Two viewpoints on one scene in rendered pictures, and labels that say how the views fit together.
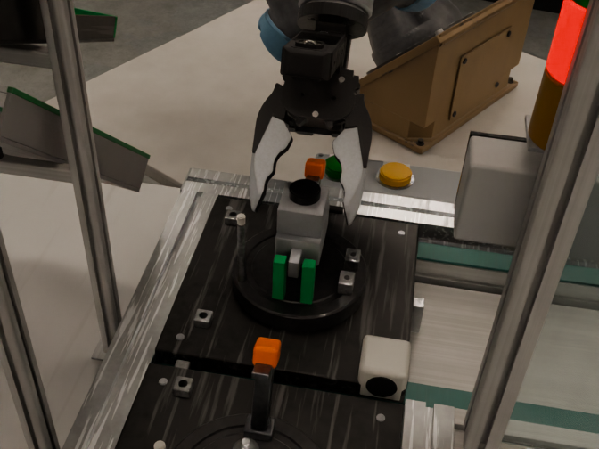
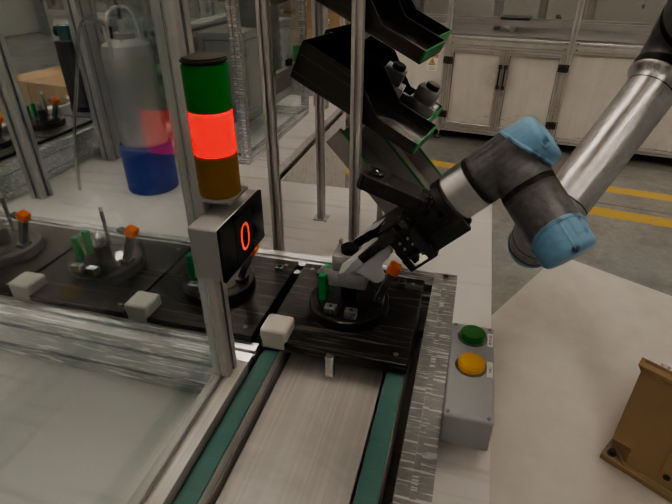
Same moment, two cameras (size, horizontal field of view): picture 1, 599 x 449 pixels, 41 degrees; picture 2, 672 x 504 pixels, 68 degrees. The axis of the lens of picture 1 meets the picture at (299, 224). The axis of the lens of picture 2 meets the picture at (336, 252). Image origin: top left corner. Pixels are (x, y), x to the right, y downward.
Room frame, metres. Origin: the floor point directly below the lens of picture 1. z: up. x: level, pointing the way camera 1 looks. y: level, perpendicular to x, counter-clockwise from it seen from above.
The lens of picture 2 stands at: (0.66, -0.71, 1.51)
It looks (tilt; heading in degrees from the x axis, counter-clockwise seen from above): 31 degrees down; 98
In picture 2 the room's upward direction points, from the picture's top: straight up
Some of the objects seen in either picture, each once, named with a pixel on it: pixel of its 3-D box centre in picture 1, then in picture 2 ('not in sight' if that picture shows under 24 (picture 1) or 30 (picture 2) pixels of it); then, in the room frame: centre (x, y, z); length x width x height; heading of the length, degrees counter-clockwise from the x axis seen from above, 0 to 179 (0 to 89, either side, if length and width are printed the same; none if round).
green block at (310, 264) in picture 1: (307, 281); (322, 286); (0.55, -0.01, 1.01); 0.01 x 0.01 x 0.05; 82
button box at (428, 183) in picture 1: (392, 196); (468, 380); (0.79, -0.12, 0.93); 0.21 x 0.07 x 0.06; 82
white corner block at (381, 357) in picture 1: (383, 368); (277, 331); (0.48, -0.09, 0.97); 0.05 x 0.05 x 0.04; 82
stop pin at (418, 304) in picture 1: (415, 314); (329, 365); (0.58, -0.13, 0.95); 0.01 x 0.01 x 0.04; 82
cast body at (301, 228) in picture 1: (301, 222); (344, 263); (0.58, 0.00, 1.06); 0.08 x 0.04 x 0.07; 172
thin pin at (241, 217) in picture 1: (241, 248); not in sight; (0.57, 0.06, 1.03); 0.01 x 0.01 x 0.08
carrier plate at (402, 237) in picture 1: (299, 287); (349, 310); (0.59, 0.00, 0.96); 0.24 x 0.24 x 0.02; 82
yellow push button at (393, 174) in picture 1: (395, 176); (471, 365); (0.79, -0.12, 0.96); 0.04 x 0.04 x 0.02
